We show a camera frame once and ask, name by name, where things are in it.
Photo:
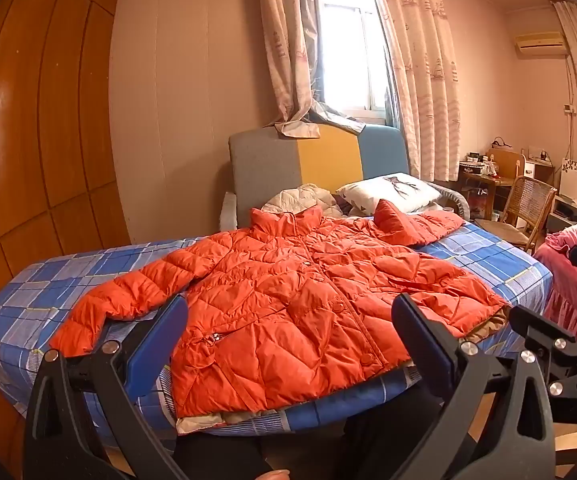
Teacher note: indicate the wall socket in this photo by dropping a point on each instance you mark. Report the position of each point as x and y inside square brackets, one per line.
[569, 108]

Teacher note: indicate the bright window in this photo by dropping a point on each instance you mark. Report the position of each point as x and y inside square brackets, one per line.
[348, 60]

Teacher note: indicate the wall air conditioner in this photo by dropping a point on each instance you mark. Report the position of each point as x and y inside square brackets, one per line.
[541, 45]

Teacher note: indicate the dark wooden desk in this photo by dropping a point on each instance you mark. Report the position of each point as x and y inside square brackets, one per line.
[473, 197]

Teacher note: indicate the wicker chair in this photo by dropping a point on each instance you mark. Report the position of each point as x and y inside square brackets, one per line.
[533, 200]

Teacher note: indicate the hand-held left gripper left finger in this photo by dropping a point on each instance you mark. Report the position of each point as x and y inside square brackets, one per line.
[161, 337]

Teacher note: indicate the small wooden chair back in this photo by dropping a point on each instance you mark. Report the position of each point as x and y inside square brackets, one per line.
[506, 162]

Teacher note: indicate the white printed pillow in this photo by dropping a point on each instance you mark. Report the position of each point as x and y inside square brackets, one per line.
[403, 190]

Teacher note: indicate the person's dark trousers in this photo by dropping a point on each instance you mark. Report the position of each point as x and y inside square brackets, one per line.
[378, 440]

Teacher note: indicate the grey low shelf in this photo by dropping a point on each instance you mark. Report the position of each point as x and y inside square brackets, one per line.
[566, 215]

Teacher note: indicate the grey yellow blue headboard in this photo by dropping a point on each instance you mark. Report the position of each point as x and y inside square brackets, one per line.
[328, 155]

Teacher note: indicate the small white cabinet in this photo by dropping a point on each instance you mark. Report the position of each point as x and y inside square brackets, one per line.
[539, 169]

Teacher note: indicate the orange quilted down jacket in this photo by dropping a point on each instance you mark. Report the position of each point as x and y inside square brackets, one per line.
[293, 310]

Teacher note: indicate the wooden wardrobe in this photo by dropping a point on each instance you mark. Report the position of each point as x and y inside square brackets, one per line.
[43, 110]

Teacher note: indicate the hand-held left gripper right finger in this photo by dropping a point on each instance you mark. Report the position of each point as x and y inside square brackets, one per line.
[421, 340]

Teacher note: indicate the beige quilted jacket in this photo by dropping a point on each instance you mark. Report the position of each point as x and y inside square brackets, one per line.
[298, 197]

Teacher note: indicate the bed with blue plaid sheet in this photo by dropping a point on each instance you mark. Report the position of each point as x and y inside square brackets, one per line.
[43, 290]

